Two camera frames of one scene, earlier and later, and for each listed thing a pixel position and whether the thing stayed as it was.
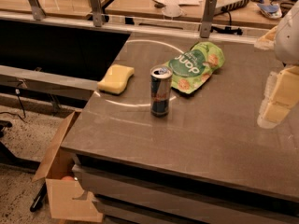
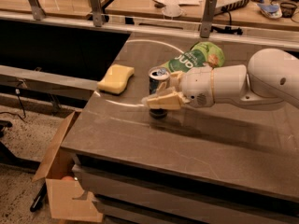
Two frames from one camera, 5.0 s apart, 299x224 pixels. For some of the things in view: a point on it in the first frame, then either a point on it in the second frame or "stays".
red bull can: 161,77 stays
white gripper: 289,37 -> 196,86
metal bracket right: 206,28 stays
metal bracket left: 38,12 stays
